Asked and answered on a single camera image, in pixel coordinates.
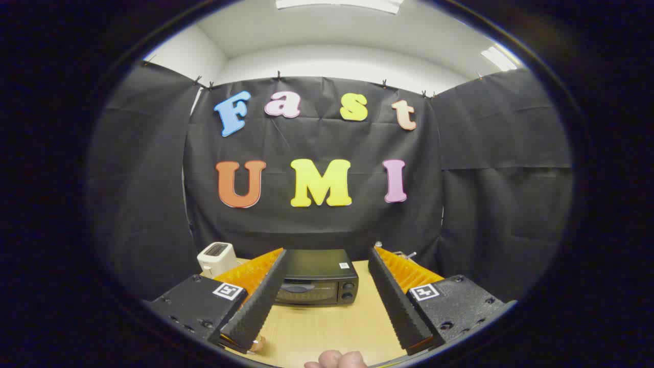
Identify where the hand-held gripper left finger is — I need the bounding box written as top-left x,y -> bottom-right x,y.
146,248 -> 288,354

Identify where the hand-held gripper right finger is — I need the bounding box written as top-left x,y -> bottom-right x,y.
368,246 -> 517,357

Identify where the black toaster oven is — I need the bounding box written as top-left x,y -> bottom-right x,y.
273,249 -> 359,307

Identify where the white pop-up toaster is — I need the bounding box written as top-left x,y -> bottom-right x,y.
197,242 -> 241,279

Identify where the small ceiling light panel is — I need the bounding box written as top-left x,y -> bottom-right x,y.
480,46 -> 519,72

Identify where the long ceiling light panel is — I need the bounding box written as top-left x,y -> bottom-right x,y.
276,0 -> 404,14

